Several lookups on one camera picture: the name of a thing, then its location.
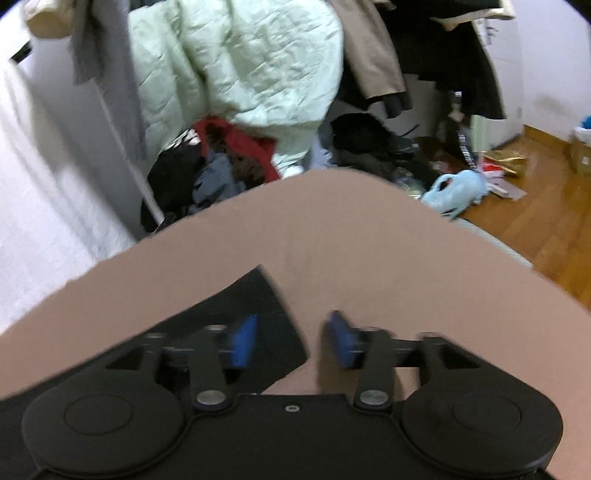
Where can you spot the gold foil bag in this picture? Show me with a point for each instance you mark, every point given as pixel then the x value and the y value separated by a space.
pixel 505 164

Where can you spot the blue-grey cloth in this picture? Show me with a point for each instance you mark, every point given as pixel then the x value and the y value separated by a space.
pixel 217 180

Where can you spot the grey hanging cloth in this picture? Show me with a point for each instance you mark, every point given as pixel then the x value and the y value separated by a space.
pixel 106 60

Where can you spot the light blue plastic bag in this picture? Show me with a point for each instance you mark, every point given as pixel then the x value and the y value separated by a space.
pixel 455 189

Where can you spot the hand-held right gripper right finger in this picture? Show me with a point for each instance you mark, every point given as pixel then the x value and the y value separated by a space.
pixel 341 339

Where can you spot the red garment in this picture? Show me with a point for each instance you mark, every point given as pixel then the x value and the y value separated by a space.
pixel 240 143

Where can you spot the light green quilted jacket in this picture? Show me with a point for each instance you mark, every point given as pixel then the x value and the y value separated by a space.
pixel 231 64

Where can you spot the black sweatshirt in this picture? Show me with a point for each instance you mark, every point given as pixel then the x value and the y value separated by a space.
pixel 263 300

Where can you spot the dark clothes pile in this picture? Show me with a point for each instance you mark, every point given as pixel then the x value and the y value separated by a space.
pixel 369 143

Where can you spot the black pleated skirt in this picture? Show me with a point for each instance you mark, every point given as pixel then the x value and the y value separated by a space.
pixel 443 50

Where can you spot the cardboard box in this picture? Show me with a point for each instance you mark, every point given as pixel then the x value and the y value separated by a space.
pixel 582 152

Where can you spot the black cloth heap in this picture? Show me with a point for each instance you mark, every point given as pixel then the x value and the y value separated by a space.
pixel 173 184

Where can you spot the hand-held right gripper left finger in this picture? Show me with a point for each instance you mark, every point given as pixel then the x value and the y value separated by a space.
pixel 242 341

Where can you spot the beige coat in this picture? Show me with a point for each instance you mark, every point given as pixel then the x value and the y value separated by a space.
pixel 369 50

